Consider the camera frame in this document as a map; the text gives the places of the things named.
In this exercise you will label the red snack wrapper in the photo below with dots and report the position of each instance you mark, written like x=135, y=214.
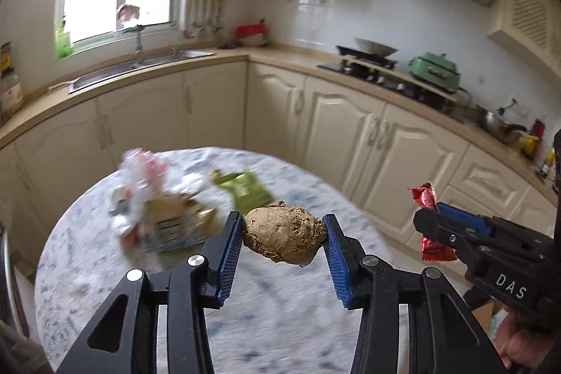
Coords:
x=426, y=221

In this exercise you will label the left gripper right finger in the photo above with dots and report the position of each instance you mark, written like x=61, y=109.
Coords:
x=444, y=335

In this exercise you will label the hanging utensil rail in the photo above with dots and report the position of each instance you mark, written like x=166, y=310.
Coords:
x=205, y=18

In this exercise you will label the yellow label sauce bottle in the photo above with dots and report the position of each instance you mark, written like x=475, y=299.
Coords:
x=5, y=57

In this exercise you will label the brown lumpy potato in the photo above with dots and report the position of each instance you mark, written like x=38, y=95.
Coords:
x=284, y=233

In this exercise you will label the steel pot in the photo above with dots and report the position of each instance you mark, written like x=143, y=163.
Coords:
x=492, y=123

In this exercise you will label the cream cabinets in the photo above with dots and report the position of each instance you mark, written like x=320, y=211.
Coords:
x=527, y=28
x=369, y=143

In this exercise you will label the grey wok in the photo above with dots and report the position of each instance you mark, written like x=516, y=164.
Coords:
x=375, y=48

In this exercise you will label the person's right hand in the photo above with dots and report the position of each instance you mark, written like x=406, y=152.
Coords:
x=516, y=345

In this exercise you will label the large clear jar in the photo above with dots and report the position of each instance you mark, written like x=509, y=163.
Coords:
x=12, y=99

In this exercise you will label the chrome kitchen faucet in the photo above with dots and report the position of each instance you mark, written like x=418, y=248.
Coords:
x=137, y=32

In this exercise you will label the green snack bag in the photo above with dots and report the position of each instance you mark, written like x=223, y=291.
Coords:
x=245, y=189

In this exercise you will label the stainless steel double sink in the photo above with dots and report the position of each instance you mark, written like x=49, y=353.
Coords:
x=120, y=69

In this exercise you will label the cream upper cabinets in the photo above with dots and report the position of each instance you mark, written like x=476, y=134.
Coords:
x=527, y=28

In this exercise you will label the cream lower cabinets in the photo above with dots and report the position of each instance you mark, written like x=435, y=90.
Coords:
x=369, y=143

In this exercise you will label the black gas stove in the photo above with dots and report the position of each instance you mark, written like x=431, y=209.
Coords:
x=380, y=71

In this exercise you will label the green electric cooker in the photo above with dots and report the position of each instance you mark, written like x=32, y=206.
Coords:
x=437, y=70

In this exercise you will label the clear red plastic bag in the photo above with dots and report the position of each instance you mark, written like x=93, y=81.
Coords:
x=144, y=176

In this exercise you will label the red container with bowl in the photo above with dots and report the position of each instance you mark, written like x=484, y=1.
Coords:
x=254, y=35

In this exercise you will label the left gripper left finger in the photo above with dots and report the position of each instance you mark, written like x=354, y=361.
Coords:
x=121, y=336

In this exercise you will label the white wall socket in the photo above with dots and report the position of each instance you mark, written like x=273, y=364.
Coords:
x=516, y=109

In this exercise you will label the green dish soap bottle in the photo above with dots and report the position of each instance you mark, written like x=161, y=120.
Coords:
x=63, y=44

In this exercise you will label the condiment bottles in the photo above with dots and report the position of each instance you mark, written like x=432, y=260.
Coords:
x=535, y=149

